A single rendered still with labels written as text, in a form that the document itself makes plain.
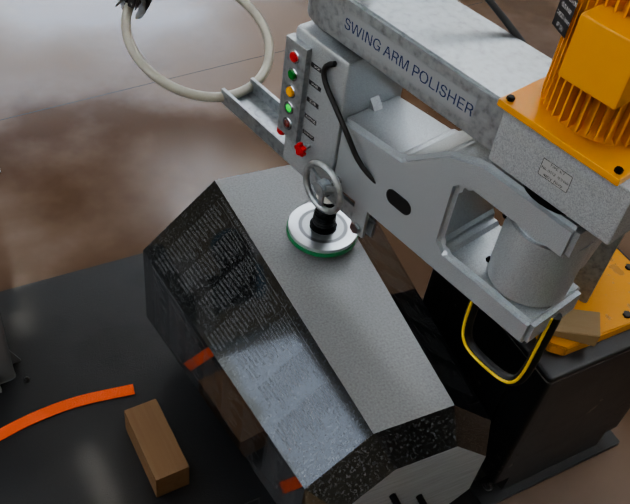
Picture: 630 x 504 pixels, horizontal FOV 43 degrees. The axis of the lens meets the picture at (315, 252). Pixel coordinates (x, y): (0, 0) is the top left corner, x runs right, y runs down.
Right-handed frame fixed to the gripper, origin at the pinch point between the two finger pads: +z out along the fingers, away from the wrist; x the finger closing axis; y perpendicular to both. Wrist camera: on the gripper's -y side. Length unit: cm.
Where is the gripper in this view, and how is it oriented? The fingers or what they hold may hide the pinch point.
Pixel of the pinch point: (132, 9)
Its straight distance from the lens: 274.0
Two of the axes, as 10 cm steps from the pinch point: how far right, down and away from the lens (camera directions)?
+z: -3.5, 4.2, 8.4
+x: 8.6, 5.1, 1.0
